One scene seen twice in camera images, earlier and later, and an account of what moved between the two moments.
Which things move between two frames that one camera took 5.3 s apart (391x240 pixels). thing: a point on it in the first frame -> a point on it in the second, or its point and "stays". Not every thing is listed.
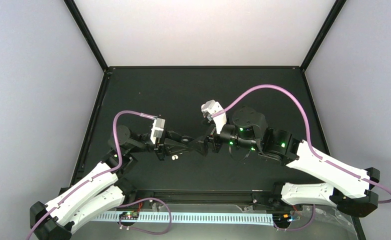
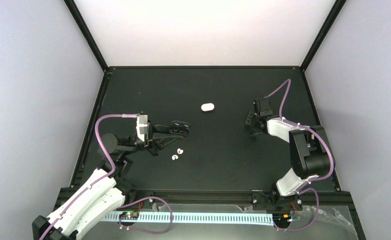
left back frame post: (82, 26) stays
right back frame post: (329, 20) stays
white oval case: (204, 107) stays
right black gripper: (201, 147) -> (247, 120)
